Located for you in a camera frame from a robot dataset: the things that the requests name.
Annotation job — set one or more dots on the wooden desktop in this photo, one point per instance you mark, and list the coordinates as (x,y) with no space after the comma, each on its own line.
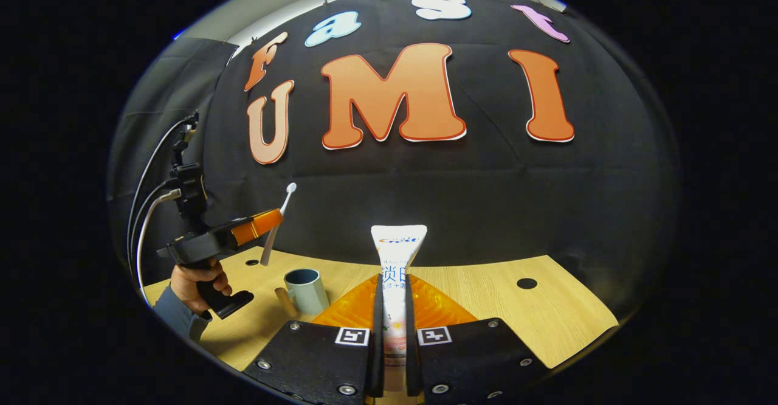
(547,314)

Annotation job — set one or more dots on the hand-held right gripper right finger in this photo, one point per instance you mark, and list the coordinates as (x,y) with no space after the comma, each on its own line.
(474,362)

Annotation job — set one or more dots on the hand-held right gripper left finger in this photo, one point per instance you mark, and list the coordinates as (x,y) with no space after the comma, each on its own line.
(316,362)

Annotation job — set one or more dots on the pale green cup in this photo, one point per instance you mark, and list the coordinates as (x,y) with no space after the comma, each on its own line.
(307,289)

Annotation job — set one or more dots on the white toothpaste tube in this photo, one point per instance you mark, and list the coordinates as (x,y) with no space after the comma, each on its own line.
(396,271)

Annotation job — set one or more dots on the white toothbrush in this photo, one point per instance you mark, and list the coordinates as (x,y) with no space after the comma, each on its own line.
(276,228)

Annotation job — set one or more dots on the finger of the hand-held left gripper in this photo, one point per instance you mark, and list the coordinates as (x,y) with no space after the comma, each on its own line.
(258,227)

